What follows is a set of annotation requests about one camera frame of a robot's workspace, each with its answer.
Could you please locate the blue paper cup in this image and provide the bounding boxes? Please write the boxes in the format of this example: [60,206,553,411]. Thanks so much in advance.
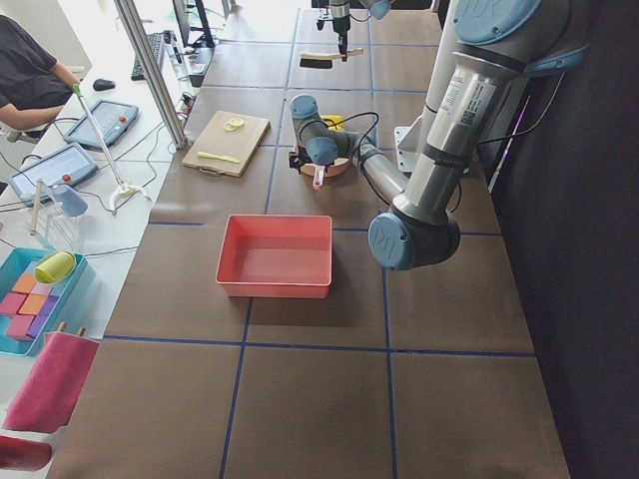
[52,185,88,218]

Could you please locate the black keyboard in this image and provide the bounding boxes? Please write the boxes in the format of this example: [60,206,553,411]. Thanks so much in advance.
[130,31,166,82]

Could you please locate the reacher grabber tool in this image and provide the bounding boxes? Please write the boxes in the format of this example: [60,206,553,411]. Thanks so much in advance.
[71,83,151,216]

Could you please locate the coloured foam blocks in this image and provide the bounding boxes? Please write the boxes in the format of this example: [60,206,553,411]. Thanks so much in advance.
[1,271,59,342]

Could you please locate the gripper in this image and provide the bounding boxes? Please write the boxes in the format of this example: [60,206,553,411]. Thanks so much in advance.
[316,0,349,62]
[288,151,314,175]

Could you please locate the yellow toy corn cob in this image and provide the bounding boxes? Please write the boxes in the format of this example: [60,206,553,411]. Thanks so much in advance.
[320,115,343,124]

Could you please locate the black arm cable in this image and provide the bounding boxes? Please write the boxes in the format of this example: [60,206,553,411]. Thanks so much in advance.
[323,111,380,151]

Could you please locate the seated person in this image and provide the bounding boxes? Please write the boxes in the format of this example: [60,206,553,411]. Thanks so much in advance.
[1,15,80,131]

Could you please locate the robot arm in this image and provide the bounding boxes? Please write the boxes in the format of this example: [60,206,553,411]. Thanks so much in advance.
[315,0,391,62]
[290,1,594,270]

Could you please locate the aluminium frame post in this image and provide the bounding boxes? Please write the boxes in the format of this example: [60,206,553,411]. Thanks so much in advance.
[114,0,188,150]

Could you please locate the beige hand brush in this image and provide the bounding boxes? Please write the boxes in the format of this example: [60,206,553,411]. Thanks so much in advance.
[299,48,364,69]

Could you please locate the red object at corner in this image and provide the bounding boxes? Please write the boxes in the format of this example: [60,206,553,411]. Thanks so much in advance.
[0,436,53,472]

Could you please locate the yellow plastic knife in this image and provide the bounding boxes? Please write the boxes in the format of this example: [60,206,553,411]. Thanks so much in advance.
[197,151,241,164]

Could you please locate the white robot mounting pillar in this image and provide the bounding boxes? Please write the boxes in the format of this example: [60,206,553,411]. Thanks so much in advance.
[394,0,458,174]

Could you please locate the beige plastic dustpan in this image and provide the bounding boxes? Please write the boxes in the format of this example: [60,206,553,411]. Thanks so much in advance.
[298,147,350,190]

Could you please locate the yellow-green cup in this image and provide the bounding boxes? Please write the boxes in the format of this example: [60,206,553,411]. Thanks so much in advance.
[34,250,77,284]

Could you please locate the teach pendant far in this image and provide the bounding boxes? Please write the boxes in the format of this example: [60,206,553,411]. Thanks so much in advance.
[63,100,139,151]

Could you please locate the wooden rack stand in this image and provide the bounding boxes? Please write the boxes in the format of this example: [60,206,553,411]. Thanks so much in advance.
[25,179,77,250]

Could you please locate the teach pendant near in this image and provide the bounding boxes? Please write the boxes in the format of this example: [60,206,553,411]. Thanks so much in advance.
[8,143,98,201]

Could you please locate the red plastic bin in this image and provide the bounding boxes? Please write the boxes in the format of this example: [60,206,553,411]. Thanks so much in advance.
[216,215,332,298]

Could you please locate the black computer mouse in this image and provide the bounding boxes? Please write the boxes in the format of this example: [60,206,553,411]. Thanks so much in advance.
[93,79,116,92]

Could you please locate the lemon slice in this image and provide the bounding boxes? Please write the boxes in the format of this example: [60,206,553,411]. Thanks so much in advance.
[224,117,245,132]

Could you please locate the wooden cutting board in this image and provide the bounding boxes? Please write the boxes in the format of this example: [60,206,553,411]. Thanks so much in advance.
[182,111,271,177]

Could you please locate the pink cloth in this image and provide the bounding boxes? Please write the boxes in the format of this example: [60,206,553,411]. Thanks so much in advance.
[3,332,100,434]

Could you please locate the teal tray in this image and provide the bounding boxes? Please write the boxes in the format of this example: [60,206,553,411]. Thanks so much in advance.
[1,247,88,356]

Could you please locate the teach pendant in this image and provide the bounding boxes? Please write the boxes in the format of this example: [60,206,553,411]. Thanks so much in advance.
[63,100,139,151]
[8,143,98,201]

